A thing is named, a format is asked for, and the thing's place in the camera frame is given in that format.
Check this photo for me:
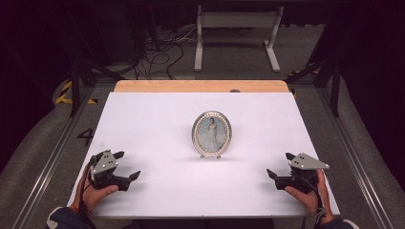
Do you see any white board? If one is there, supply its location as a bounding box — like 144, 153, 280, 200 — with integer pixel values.
66, 92, 341, 219

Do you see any right hand-held gripper cable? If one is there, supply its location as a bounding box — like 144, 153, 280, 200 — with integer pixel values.
299, 175, 329, 227

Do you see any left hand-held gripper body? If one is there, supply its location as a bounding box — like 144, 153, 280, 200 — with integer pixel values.
90, 150, 130, 191

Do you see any black metal stand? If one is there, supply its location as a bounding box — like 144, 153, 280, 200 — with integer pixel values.
65, 6, 127, 118
283, 56, 342, 118

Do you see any tangle of black floor cables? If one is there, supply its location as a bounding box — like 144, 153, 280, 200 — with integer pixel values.
122, 25, 199, 80

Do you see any person's left hand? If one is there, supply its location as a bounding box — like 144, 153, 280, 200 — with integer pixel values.
71, 163, 119, 214

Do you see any left hand-held gripper cable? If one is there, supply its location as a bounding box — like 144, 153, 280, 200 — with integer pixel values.
77, 156, 98, 229

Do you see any oval silver photo frame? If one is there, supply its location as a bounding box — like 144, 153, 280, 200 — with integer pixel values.
191, 110, 233, 159

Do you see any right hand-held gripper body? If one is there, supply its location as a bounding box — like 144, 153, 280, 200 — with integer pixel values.
275, 153, 330, 194

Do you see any person's right hand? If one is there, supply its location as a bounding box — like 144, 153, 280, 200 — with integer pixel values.
284, 168, 335, 225

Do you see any aluminium floor rail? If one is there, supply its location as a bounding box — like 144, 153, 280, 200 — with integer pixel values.
11, 85, 96, 229
316, 87, 395, 229

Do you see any white metal desk frame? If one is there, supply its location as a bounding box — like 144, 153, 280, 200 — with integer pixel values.
194, 4, 285, 73

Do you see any hand-held gripper cable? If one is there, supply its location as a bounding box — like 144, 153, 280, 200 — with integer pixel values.
299, 175, 329, 227
77, 156, 98, 229

